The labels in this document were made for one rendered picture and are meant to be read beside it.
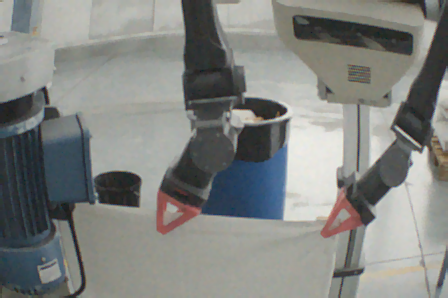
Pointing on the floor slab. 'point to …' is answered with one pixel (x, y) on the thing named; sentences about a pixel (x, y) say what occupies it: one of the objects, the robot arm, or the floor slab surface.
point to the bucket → (118, 188)
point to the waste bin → (254, 165)
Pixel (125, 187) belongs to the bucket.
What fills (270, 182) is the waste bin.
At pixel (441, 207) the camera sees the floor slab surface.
